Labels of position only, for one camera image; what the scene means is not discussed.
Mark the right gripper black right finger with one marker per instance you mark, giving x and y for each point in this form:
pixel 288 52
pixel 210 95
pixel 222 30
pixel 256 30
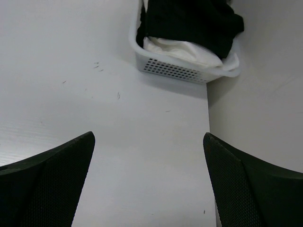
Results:
pixel 250 192

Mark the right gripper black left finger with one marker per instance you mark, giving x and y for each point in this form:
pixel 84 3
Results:
pixel 44 190

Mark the black pleated skirt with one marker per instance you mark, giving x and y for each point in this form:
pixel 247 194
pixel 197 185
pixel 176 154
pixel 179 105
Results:
pixel 212 24

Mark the white skirt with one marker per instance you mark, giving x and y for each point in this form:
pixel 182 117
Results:
pixel 191 53

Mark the white perforated plastic basket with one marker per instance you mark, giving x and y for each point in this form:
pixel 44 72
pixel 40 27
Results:
pixel 167 66

